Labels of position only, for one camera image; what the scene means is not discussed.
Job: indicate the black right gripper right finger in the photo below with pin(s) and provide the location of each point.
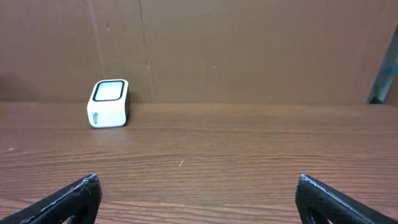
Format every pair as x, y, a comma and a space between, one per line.
319, 203

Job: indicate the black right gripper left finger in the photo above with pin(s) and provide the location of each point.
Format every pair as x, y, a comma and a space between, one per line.
78, 202

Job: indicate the white barcode scanner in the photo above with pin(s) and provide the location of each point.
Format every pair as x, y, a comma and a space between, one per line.
109, 104

